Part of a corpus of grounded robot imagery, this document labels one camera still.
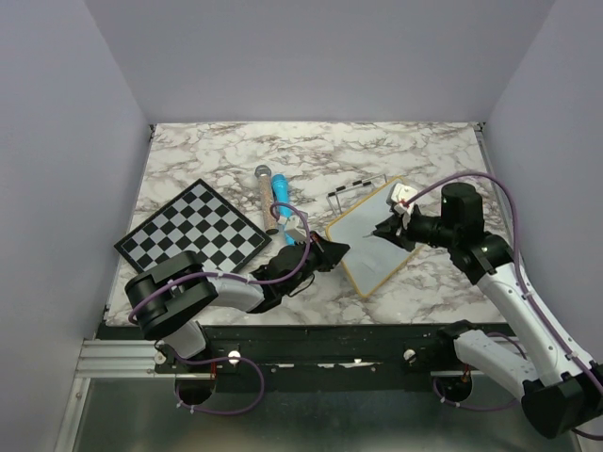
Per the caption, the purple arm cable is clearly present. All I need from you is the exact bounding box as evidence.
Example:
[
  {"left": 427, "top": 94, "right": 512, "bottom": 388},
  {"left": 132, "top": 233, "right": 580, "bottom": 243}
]
[
  {"left": 399, "top": 171, "right": 603, "bottom": 442},
  {"left": 127, "top": 203, "right": 313, "bottom": 415}
]

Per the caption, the black white chessboard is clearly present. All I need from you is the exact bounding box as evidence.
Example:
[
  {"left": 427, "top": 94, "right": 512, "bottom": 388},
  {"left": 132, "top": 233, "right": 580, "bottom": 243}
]
[{"left": 114, "top": 179, "right": 271, "bottom": 273}]

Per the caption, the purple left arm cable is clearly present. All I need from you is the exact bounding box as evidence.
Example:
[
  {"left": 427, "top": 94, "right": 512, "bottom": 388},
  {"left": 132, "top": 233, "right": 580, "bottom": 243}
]
[{"left": 127, "top": 203, "right": 313, "bottom": 415}]

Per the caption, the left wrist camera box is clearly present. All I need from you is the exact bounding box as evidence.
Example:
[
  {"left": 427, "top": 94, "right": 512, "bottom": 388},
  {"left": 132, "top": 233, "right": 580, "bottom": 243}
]
[{"left": 283, "top": 213, "right": 309, "bottom": 246}]

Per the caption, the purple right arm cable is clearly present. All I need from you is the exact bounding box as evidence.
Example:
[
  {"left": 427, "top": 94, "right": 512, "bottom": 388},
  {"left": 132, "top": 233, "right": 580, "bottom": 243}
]
[{"left": 399, "top": 171, "right": 603, "bottom": 442}]

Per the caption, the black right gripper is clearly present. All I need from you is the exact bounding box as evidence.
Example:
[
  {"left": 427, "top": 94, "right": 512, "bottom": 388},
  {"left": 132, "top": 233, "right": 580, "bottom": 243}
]
[{"left": 373, "top": 204, "right": 458, "bottom": 251}]

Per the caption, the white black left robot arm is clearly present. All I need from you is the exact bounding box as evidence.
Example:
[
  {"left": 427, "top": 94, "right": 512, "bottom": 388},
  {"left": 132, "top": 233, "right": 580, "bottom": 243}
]
[{"left": 125, "top": 232, "right": 350, "bottom": 372}]

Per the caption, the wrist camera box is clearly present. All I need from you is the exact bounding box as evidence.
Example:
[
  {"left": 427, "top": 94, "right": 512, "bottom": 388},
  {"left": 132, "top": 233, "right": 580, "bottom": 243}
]
[
  {"left": 283, "top": 213, "right": 309, "bottom": 246},
  {"left": 386, "top": 183, "right": 418, "bottom": 215}
]

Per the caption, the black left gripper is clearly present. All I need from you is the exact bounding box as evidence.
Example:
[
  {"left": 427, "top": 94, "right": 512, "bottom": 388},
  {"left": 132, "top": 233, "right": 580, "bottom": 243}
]
[{"left": 281, "top": 231, "right": 349, "bottom": 297}]

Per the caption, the metal wire whiteboard stand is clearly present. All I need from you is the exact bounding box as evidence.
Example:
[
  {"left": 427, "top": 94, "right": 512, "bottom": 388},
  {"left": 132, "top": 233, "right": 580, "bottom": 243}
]
[{"left": 326, "top": 173, "right": 388, "bottom": 214}]

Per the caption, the yellow framed whiteboard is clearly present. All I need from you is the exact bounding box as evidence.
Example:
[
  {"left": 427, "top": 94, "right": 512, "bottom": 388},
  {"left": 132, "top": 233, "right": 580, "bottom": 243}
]
[{"left": 325, "top": 176, "right": 424, "bottom": 298}]

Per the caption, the aluminium frame rail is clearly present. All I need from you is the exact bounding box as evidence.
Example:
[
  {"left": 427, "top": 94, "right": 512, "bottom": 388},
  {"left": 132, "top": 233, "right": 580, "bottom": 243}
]
[{"left": 60, "top": 336, "right": 574, "bottom": 452}]

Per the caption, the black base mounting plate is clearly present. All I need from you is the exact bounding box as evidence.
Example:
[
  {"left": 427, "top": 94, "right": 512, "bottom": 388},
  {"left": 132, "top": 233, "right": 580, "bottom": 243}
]
[{"left": 96, "top": 322, "right": 519, "bottom": 392}]

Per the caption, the blue toy microphone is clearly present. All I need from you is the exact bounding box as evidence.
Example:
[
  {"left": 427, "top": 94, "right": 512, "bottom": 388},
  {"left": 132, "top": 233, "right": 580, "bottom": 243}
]
[{"left": 270, "top": 173, "right": 302, "bottom": 247}]

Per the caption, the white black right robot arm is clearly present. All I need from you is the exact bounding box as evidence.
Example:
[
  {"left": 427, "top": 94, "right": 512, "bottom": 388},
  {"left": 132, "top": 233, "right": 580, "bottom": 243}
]
[{"left": 373, "top": 183, "right": 602, "bottom": 439}]

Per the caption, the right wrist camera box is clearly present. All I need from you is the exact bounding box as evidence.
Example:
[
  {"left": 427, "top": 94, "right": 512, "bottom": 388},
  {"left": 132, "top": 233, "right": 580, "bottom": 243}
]
[{"left": 386, "top": 183, "right": 418, "bottom": 215}]

